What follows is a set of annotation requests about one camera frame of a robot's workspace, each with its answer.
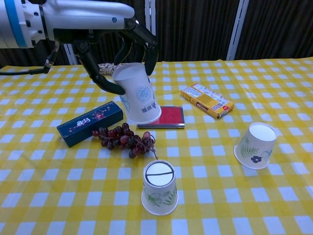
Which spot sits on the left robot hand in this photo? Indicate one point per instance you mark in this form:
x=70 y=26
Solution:
x=83 y=17

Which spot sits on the white cup blue flower print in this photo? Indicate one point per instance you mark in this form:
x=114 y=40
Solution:
x=139 y=98

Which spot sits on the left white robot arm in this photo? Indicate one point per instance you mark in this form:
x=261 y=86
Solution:
x=17 y=22

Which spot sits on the dark blue floral box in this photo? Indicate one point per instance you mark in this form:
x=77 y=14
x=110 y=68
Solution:
x=90 y=122

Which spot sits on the red grape bunch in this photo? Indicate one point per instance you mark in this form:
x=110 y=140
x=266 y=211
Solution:
x=127 y=140

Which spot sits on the red ink pad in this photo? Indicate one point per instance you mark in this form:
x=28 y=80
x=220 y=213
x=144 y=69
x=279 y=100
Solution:
x=172 y=115

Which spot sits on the yellow printed carton box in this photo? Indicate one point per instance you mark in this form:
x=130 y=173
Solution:
x=207 y=99

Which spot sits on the yellow white checked tablecloth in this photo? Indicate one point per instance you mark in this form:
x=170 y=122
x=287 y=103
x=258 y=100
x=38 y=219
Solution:
x=61 y=183

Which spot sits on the white cup black circle mark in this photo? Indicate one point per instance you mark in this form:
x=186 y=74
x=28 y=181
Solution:
x=159 y=193

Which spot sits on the white cup fern flower print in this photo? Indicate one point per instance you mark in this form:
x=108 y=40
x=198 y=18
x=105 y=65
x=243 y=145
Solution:
x=256 y=144

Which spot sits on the white screen frame post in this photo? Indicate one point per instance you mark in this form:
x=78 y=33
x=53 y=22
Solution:
x=151 y=17
x=71 y=55
x=236 y=31

